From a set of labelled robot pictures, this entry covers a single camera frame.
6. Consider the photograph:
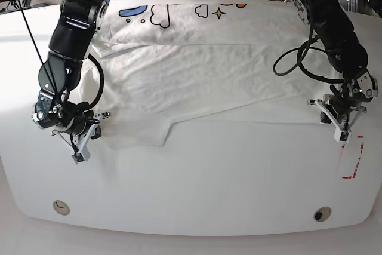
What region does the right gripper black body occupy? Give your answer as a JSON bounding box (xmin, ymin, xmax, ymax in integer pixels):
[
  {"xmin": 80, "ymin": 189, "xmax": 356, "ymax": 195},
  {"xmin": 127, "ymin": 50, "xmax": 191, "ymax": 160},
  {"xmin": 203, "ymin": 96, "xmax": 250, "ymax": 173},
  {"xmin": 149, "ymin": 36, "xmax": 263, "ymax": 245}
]
[{"xmin": 58, "ymin": 109, "xmax": 96, "ymax": 143}]

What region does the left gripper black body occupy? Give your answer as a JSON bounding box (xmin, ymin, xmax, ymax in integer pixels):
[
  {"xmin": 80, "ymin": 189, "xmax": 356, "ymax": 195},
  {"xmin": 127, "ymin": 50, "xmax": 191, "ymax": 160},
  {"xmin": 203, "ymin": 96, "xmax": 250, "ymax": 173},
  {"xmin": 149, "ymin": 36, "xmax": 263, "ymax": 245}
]
[{"xmin": 326, "ymin": 95, "xmax": 360, "ymax": 123}]

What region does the white printed T-shirt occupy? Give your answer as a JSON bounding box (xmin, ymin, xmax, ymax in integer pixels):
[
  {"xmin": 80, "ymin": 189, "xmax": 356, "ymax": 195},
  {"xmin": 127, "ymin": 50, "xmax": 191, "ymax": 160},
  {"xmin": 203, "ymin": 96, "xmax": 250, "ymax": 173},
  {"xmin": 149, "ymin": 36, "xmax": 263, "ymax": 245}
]
[{"xmin": 91, "ymin": 0, "xmax": 329, "ymax": 149}]

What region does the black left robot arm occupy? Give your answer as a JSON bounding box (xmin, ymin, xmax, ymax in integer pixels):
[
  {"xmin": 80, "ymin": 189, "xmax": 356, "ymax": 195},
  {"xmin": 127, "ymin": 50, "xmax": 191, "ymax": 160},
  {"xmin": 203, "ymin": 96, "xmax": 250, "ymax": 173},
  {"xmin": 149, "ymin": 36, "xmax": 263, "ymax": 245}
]
[{"xmin": 291, "ymin": 0, "xmax": 378, "ymax": 121}]

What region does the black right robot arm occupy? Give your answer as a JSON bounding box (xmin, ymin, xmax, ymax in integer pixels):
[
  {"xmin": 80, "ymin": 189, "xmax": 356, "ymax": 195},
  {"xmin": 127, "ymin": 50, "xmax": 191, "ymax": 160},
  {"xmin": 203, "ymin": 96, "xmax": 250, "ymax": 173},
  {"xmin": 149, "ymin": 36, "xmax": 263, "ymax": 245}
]
[{"xmin": 34, "ymin": 0, "xmax": 110, "ymax": 137}]

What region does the red tape rectangle marking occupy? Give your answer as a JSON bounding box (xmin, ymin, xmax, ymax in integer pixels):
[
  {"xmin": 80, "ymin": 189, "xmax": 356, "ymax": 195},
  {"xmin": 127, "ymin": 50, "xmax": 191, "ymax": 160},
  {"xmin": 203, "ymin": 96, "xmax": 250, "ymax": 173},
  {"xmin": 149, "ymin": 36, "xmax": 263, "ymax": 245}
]
[{"xmin": 338, "ymin": 135, "xmax": 365, "ymax": 179}]

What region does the left table grommet hole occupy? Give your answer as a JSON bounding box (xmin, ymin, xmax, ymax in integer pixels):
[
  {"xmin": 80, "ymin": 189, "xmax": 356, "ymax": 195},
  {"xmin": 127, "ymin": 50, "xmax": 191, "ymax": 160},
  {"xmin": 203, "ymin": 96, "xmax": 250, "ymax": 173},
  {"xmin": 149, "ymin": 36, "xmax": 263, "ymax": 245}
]
[{"xmin": 53, "ymin": 200, "xmax": 70, "ymax": 216}]

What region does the table grommet hole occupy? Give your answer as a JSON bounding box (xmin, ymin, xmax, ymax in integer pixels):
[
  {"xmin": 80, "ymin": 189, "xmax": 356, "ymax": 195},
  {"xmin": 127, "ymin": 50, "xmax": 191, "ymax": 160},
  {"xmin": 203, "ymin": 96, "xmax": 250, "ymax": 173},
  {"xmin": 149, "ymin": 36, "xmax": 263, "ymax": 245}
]
[
  {"xmin": 53, "ymin": 200, "xmax": 70, "ymax": 216},
  {"xmin": 313, "ymin": 207, "xmax": 332, "ymax": 222}
]

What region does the right table grommet hole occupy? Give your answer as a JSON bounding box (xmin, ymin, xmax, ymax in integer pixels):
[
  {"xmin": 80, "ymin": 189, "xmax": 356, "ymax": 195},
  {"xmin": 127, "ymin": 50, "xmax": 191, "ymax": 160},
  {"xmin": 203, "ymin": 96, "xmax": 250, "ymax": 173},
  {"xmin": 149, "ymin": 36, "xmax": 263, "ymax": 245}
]
[{"xmin": 313, "ymin": 207, "xmax": 332, "ymax": 222}]

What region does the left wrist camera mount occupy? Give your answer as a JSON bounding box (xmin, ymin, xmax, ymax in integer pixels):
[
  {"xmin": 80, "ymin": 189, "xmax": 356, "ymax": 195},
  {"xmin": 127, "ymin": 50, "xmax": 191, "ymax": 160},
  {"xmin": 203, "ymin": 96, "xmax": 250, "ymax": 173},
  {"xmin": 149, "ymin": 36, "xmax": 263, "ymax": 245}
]
[{"xmin": 307, "ymin": 99, "xmax": 367, "ymax": 143}]

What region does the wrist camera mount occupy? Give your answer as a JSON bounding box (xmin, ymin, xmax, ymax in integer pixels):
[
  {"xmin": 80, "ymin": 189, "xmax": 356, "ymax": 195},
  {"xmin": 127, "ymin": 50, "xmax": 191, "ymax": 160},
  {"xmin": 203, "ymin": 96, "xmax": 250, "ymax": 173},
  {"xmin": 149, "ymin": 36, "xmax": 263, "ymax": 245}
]
[
  {"xmin": 307, "ymin": 99, "xmax": 367, "ymax": 143},
  {"xmin": 51, "ymin": 110, "xmax": 110, "ymax": 165}
]

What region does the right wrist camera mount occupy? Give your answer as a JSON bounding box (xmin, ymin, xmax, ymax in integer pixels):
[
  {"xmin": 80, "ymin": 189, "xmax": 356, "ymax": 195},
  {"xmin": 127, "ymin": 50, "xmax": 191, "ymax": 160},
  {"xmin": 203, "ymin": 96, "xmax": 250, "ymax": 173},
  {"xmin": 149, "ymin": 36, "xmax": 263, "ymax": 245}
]
[{"xmin": 51, "ymin": 110, "xmax": 110, "ymax": 165}]

